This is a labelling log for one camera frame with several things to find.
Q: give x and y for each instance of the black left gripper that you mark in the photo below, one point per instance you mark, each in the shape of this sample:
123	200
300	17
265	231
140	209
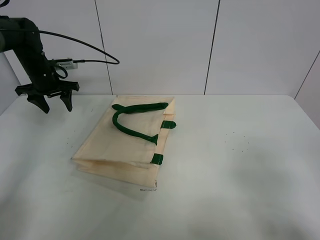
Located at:
44	82

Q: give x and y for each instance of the cream linen bag green handles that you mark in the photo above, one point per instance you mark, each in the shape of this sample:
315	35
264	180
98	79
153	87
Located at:
129	140

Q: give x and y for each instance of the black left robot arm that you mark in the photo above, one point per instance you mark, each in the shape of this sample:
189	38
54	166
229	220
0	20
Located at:
22	36

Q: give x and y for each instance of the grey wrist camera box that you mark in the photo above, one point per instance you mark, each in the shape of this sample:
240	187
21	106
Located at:
64	63

